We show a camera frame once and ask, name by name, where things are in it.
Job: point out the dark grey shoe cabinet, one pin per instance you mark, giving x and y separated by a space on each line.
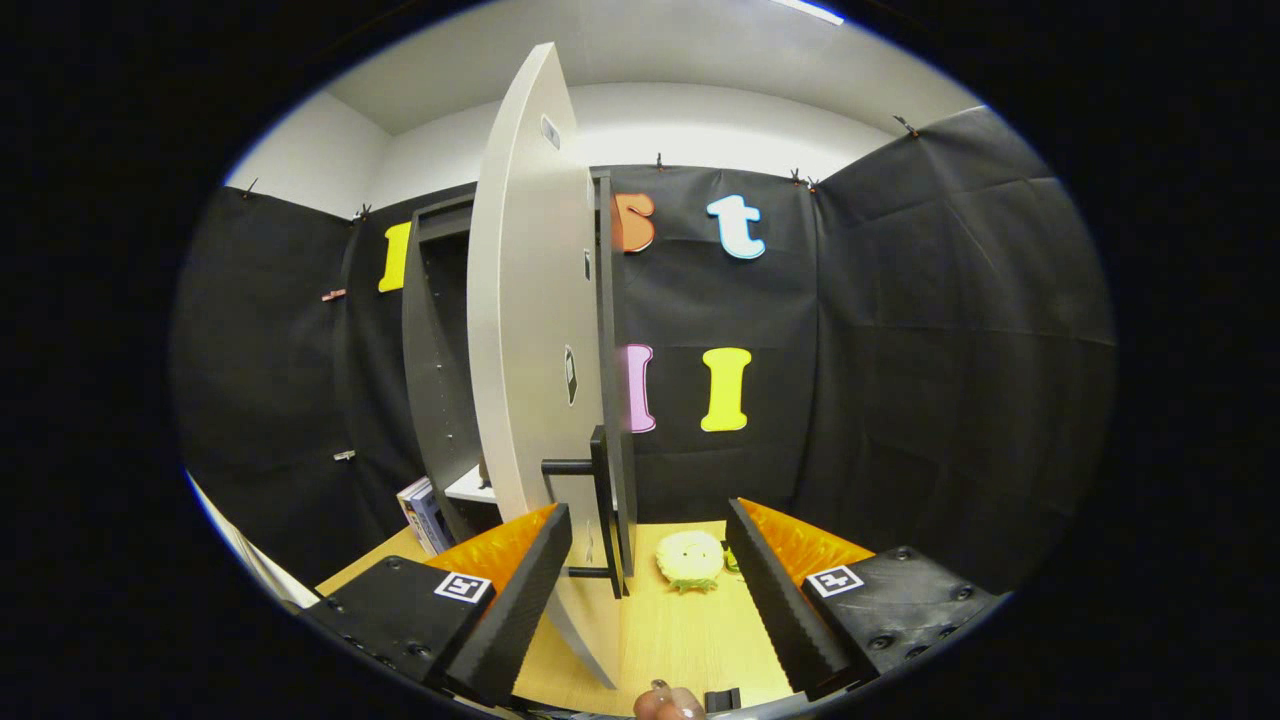
435 350

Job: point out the black backdrop cloth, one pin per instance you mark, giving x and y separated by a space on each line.
900 350

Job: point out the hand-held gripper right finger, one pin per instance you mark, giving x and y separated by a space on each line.
780 610

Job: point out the white book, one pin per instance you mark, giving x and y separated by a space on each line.
408 506

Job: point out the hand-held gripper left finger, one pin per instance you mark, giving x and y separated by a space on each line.
515 620

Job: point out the yellow plush toy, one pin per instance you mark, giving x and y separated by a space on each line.
690 558

